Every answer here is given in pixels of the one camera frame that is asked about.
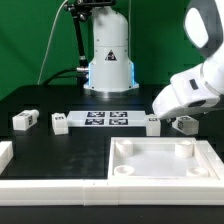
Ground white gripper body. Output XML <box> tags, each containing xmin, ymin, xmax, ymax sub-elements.
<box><xmin>152</xmin><ymin>64</ymin><xmax>224</xmax><ymax>120</ymax></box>

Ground white square tabletop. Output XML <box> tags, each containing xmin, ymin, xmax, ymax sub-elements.
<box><xmin>108</xmin><ymin>137</ymin><xmax>219</xmax><ymax>180</ymax></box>

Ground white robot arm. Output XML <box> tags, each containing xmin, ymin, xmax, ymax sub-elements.
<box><xmin>84</xmin><ymin>0</ymin><xmax>224</xmax><ymax>119</ymax></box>

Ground white left fence piece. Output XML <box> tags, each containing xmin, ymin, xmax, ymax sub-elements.
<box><xmin>0</xmin><ymin>141</ymin><xmax>13</xmax><ymax>174</ymax></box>

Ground white marker base plate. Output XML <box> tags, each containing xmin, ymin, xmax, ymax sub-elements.
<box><xmin>67</xmin><ymin>111</ymin><xmax>145</xmax><ymax>127</ymax></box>

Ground black cables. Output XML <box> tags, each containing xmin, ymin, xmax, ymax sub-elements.
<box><xmin>42</xmin><ymin>67</ymin><xmax>90</xmax><ymax>86</ymax></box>

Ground black camera stand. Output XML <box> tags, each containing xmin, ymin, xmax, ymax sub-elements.
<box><xmin>64</xmin><ymin>0</ymin><xmax>116</xmax><ymax>71</ymax></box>

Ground white cable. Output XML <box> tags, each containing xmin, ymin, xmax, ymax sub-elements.
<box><xmin>37</xmin><ymin>0</ymin><xmax>69</xmax><ymax>86</ymax></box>

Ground white front fence wall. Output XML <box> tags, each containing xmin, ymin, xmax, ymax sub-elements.
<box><xmin>0</xmin><ymin>180</ymin><xmax>224</xmax><ymax>206</ymax></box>

